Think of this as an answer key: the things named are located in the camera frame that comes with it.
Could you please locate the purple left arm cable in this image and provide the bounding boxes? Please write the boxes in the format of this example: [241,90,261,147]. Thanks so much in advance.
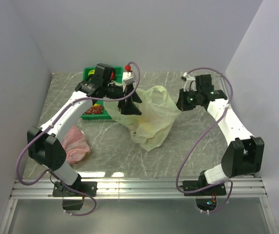
[16,61,141,216]

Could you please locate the green plastic fruit tray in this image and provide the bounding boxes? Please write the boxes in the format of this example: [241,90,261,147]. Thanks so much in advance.
[81,66,124,120]

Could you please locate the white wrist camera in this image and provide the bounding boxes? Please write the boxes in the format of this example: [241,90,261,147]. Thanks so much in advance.
[122,64,136,86]
[181,72,196,92]

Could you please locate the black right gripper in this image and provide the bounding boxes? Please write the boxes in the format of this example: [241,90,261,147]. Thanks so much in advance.
[175,88,201,111]

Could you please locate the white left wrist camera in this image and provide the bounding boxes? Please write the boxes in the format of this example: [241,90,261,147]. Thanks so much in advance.
[122,64,136,86]

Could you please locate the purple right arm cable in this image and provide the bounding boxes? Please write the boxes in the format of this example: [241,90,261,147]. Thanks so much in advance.
[176,67,234,215]

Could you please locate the pink plastic bag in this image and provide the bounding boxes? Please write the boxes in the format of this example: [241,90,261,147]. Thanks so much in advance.
[61,126,91,165]

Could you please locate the red fake grapes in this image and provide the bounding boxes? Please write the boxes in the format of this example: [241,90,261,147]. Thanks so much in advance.
[84,104,103,115]

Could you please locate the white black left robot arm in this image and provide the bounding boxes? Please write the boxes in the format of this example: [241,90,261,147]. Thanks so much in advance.
[27,62,142,196]

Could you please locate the red fake strawberry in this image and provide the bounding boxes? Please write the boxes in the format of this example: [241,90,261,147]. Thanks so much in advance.
[110,71,116,80]

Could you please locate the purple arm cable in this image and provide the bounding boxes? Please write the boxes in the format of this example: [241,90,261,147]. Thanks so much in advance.
[176,67,234,215]
[16,61,141,216]

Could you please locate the aluminium table edge rail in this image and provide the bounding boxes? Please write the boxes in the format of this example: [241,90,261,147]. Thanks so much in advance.
[10,176,267,200]

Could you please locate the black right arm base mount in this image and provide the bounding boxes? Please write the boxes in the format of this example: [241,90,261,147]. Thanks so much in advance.
[181,180,226,213]

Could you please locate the green fake apple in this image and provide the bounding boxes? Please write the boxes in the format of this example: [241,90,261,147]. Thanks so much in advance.
[88,69,95,76]

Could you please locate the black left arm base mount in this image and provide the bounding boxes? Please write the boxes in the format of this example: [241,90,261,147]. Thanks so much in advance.
[52,181,98,212]

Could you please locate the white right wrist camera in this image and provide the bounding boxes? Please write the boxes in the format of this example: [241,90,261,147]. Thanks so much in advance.
[181,72,196,92]

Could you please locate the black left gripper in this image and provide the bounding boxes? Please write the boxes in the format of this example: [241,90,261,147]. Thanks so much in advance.
[103,82,142,115]

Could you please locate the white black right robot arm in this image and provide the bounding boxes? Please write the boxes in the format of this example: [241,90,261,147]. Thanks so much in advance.
[177,89,265,195]

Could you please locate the light green plastic bag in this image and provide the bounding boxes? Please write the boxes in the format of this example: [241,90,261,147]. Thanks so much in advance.
[104,85,181,151]

